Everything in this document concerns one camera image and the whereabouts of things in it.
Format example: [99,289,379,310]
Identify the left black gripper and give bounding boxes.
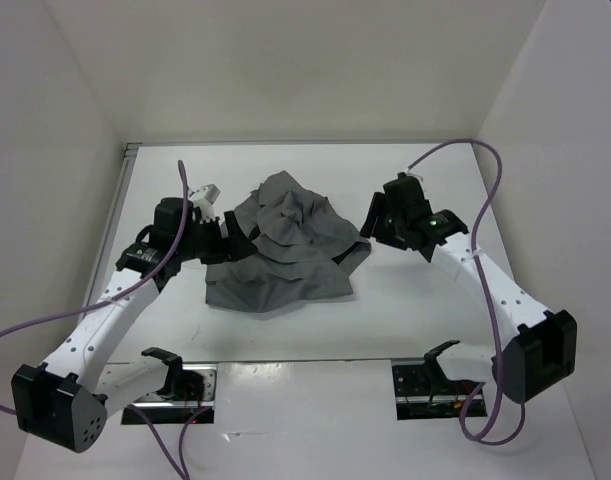
[176,210,258,265]

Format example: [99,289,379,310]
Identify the grey pleated skirt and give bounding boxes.
[205,171,371,313]

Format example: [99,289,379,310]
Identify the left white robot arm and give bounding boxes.
[11,185,257,453]

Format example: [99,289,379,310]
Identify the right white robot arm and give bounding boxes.
[360,174,577,404]

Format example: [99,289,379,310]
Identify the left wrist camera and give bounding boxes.
[190,184,220,207]

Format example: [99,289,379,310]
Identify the aluminium table edge rail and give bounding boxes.
[82,142,141,307]

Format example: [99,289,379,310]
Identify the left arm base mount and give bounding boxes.
[133,363,218,426]

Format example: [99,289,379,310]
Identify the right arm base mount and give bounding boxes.
[391,362,477,421]

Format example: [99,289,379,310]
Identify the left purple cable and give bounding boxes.
[0,159,192,480]

